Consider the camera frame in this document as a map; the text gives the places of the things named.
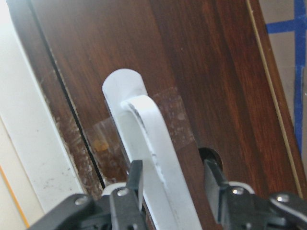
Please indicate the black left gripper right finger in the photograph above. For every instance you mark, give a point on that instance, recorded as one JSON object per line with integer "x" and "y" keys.
{"x": 235, "y": 206}

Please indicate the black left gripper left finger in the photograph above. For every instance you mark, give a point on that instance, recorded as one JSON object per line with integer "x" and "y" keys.
{"x": 120, "y": 210}

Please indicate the white drawer handle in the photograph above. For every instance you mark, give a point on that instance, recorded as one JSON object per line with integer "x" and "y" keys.
{"x": 145, "y": 137}

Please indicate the dark brown wooden drawer cabinet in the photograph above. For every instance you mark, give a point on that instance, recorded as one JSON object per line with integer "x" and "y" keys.
{"x": 208, "y": 69}

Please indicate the cream plastic storage box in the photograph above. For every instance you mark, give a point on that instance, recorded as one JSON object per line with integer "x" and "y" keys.
{"x": 36, "y": 173}

